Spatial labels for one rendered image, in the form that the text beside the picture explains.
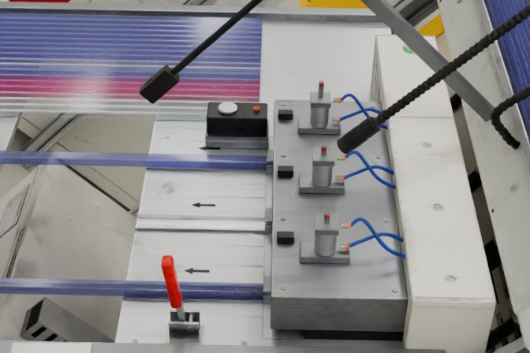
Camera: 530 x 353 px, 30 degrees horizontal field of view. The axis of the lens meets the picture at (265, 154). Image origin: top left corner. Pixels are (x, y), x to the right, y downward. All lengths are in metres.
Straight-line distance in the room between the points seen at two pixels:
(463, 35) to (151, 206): 0.46
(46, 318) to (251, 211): 0.42
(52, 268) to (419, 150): 0.68
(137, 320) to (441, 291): 0.31
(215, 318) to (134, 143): 1.64
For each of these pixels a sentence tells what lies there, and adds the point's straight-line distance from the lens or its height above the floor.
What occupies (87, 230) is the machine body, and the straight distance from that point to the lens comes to 1.69.
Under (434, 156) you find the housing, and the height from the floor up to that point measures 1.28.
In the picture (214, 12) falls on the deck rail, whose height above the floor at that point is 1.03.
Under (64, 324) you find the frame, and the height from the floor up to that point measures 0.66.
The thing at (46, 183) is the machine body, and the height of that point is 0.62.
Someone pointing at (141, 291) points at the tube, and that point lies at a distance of 1.06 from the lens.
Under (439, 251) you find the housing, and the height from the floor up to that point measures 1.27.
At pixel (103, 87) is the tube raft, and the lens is 1.36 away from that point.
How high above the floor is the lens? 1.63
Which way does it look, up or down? 26 degrees down
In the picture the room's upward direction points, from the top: 53 degrees clockwise
